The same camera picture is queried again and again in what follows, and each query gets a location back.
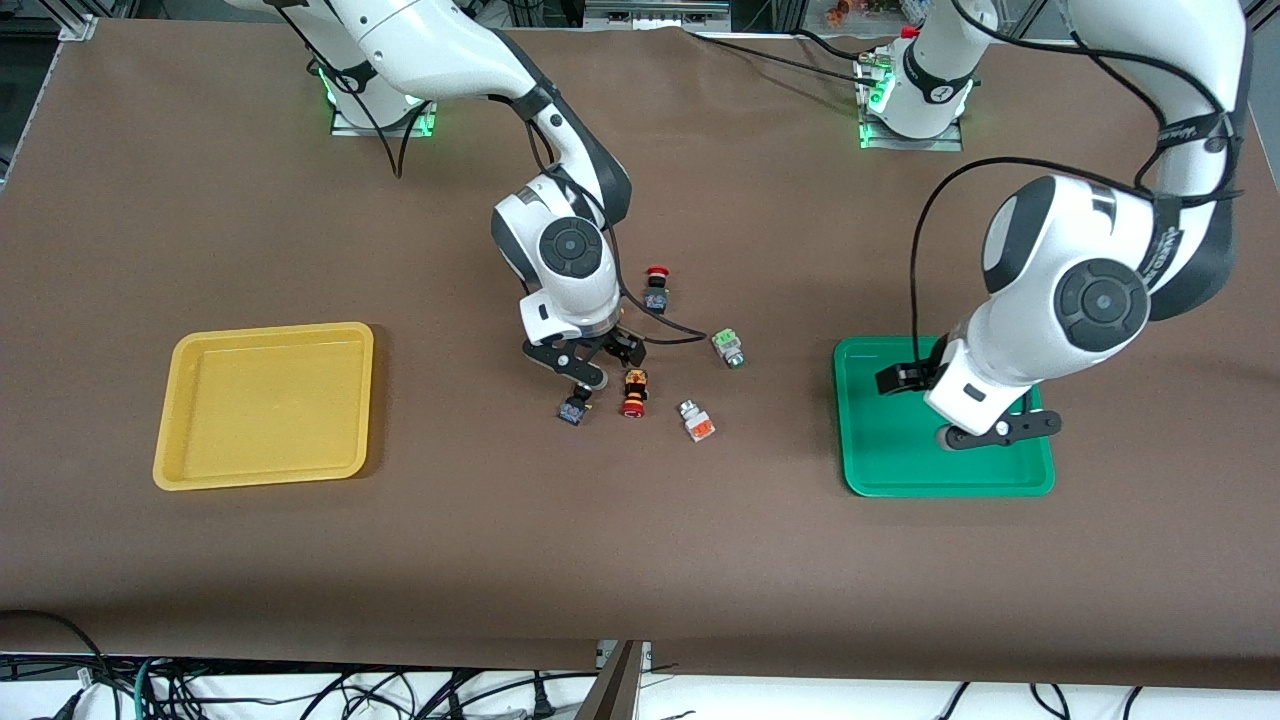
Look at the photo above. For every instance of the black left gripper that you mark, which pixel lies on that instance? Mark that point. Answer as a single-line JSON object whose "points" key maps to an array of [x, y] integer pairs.
{"points": [[918, 375]]}

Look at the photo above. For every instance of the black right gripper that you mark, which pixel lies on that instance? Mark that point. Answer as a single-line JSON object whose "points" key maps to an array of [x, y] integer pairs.
{"points": [[618, 347]]}

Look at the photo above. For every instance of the yellow button blue body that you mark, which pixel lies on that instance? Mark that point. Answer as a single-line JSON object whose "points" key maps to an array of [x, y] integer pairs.
{"points": [[572, 410]]}

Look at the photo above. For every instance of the white button green block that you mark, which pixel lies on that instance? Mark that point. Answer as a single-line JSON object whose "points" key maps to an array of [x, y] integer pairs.
{"points": [[726, 344]]}

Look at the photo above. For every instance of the white button orange block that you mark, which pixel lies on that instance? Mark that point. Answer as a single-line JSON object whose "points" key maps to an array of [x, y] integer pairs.
{"points": [[698, 428]]}

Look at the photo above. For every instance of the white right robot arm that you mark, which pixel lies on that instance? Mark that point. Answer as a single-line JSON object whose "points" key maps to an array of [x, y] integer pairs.
{"points": [[430, 50]]}

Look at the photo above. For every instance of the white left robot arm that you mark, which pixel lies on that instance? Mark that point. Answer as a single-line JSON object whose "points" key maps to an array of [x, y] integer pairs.
{"points": [[1050, 270]]}

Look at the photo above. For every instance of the red button orange body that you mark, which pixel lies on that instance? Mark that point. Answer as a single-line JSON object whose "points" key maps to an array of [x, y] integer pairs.
{"points": [[634, 385]]}

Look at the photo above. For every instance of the red button blue body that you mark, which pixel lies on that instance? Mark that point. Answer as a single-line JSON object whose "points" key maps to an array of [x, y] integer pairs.
{"points": [[656, 298]]}

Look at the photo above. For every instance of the green plastic tray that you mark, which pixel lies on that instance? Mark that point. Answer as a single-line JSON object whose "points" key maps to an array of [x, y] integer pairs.
{"points": [[880, 450]]}

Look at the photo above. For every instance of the brown table cover mat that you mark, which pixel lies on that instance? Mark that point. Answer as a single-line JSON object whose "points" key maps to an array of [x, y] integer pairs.
{"points": [[640, 550]]}

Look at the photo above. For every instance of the grey equipment box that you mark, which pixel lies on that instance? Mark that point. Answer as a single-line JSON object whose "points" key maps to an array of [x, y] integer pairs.
{"points": [[650, 12]]}

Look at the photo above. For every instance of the brown wooden beam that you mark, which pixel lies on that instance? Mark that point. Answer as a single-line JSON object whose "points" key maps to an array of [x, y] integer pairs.
{"points": [[615, 695]]}

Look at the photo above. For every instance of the yellow plastic tray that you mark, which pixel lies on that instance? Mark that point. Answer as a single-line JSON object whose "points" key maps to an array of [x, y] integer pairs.
{"points": [[265, 410]]}

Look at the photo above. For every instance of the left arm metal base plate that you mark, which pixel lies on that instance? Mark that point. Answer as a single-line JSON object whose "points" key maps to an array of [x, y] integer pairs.
{"points": [[910, 146]]}

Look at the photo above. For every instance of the metal table edge bracket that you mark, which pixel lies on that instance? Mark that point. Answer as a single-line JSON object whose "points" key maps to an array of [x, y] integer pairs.
{"points": [[603, 655]]}

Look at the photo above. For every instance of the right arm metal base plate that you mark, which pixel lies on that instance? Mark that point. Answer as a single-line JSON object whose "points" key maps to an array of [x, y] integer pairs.
{"points": [[360, 131]]}

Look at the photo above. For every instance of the aluminium frame profile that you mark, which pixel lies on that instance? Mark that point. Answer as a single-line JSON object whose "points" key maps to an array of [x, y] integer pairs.
{"points": [[75, 25], [1262, 15]]}

